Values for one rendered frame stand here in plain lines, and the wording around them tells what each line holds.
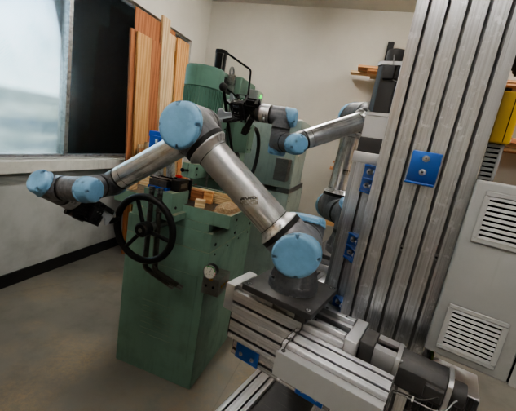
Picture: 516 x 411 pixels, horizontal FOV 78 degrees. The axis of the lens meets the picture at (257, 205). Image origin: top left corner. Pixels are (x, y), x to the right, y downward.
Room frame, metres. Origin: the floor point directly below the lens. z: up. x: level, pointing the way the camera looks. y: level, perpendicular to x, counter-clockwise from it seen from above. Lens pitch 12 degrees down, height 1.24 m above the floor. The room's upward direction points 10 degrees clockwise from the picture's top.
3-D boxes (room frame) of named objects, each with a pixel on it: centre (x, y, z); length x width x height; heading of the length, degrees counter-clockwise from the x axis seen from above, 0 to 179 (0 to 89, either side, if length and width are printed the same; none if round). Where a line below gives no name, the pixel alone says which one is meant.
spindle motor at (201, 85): (1.53, 0.34, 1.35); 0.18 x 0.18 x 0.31
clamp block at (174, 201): (1.35, 0.40, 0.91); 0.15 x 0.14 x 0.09; 74
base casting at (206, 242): (1.65, 0.31, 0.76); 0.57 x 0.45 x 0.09; 164
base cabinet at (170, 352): (1.65, 0.31, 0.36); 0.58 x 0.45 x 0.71; 164
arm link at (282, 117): (1.32, -0.04, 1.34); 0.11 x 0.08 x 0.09; 74
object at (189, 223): (1.47, 0.35, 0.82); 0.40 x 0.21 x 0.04; 74
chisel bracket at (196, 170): (1.55, 0.33, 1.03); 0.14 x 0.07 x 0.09; 164
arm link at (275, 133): (1.31, -0.05, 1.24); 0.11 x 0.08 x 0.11; 23
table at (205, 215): (1.43, 0.37, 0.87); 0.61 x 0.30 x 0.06; 74
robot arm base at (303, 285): (0.91, -0.15, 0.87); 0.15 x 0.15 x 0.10
